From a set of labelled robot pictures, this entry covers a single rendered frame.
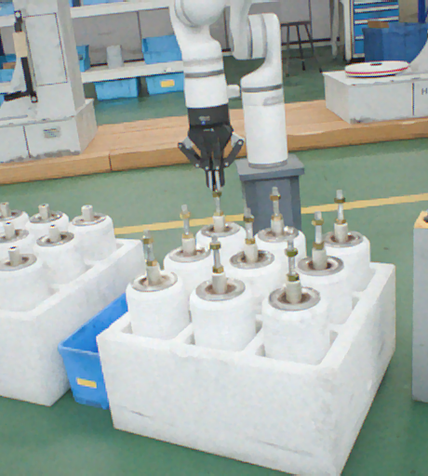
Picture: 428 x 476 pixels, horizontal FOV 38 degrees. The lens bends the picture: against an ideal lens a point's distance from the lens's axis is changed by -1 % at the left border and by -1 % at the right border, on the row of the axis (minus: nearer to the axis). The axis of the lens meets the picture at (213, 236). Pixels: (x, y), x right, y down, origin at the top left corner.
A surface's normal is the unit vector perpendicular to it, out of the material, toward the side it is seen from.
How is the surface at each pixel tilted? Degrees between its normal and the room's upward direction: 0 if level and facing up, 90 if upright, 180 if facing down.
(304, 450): 90
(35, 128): 90
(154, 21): 90
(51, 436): 0
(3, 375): 90
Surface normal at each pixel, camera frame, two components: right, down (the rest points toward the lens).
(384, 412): -0.11, -0.93
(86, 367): -0.43, 0.39
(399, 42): 0.11, 0.37
